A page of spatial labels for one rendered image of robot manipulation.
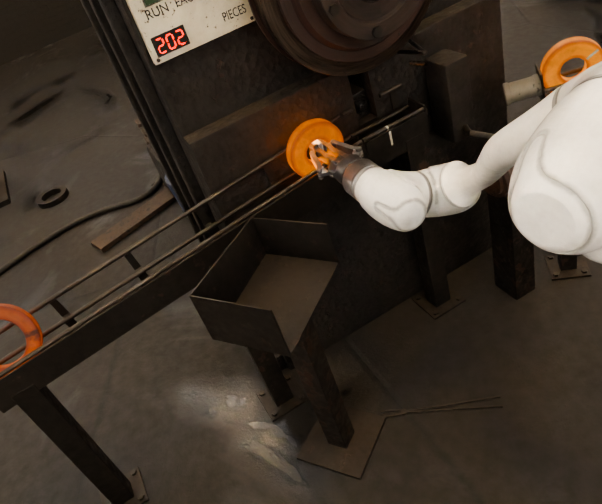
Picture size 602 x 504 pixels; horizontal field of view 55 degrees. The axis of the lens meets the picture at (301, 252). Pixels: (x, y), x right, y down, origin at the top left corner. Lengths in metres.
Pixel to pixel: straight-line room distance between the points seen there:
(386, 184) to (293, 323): 0.35
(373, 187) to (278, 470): 0.91
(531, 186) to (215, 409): 1.49
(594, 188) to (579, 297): 1.39
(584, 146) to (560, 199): 0.06
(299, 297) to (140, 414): 0.97
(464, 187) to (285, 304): 0.46
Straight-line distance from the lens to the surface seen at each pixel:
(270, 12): 1.35
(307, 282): 1.32
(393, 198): 1.19
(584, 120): 0.71
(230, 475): 1.82
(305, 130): 1.46
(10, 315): 1.52
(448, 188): 1.27
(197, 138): 1.46
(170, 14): 1.41
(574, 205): 0.66
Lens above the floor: 1.45
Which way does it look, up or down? 37 degrees down
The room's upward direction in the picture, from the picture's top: 20 degrees counter-clockwise
